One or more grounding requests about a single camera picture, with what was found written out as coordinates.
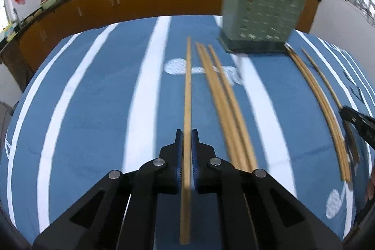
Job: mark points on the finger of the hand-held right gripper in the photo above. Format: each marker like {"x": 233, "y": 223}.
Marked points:
{"x": 361, "y": 124}

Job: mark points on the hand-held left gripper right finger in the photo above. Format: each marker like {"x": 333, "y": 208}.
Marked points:
{"x": 194, "y": 165}

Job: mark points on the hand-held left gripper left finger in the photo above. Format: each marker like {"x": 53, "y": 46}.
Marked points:
{"x": 179, "y": 162}

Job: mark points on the pair of wooden chopsticks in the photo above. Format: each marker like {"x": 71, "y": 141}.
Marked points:
{"x": 321, "y": 99}

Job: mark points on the wooden chopstick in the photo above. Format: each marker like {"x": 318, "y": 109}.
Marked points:
{"x": 221, "y": 121}
{"x": 322, "y": 73}
{"x": 241, "y": 121}
{"x": 317, "y": 100}
{"x": 187, "y": 91}
{"x": 231, "y": 121}

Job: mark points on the green perforated utensil holder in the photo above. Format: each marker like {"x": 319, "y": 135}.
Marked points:
{"x": 263, "y": 9}

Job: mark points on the person's right hand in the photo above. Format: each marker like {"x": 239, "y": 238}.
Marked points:
{"x": 371, "y": 185}

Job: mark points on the blue white striped cloth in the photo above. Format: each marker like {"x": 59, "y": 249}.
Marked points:
{"x": 88, "y": 121}

